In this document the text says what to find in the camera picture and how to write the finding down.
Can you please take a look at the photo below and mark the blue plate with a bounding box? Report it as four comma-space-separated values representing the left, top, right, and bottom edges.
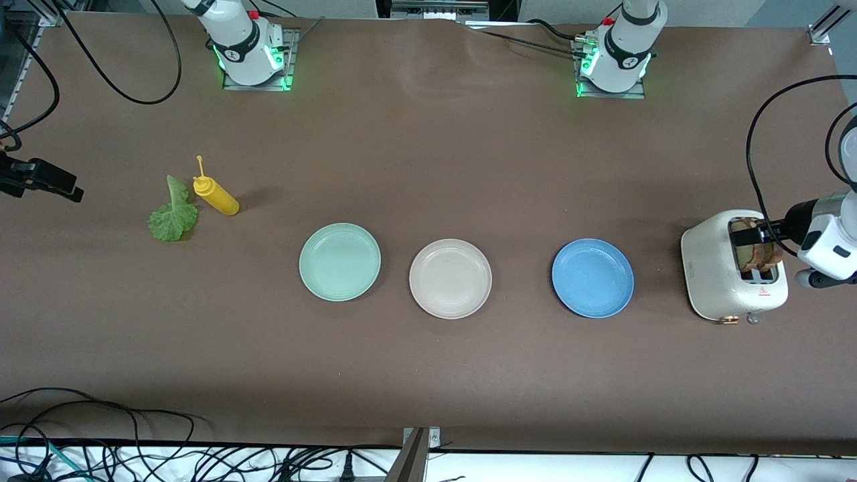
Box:
552, 238, 635, 319

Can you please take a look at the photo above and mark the yellow mustard squeeze bottle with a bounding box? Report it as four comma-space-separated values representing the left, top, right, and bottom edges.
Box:
193, 155, 240, 217

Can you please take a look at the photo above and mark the grey metal base plate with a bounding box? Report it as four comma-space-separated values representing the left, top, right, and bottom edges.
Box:
222, 28, 299, 92
574, 37, 647, 100

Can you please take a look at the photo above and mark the dark metal profile bar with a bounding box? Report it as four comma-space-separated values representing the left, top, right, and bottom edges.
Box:
384, 428, 429, 482

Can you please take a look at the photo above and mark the black braided cable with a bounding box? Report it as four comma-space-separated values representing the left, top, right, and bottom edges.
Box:
477, 27, 583, 58

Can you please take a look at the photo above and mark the brown bread slice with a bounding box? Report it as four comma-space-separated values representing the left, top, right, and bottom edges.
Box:
757, 231, 784, 272
730, 220, 764, 272

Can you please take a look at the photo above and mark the white two-slot toaster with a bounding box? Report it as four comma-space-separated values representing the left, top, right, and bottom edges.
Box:
680, 210, 789, 326

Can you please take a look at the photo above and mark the mint green plate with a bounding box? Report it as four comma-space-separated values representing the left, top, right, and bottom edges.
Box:
299, 223, 382, 303

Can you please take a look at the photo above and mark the small metal bracket plate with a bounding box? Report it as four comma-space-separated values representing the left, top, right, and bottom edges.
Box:
402, 426, 443, 451

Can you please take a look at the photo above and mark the black and silver control box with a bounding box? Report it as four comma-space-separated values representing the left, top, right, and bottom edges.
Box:
375, 0, 520, 24

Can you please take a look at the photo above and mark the green lettuce leaf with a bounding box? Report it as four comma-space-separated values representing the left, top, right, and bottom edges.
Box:
147, 175, 200, 242

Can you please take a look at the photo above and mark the beige plate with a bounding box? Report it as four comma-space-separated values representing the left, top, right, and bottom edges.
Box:
409, 239, 493, 320

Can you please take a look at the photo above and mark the teal cable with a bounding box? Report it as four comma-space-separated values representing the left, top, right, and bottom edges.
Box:
0, 435, 91, 482

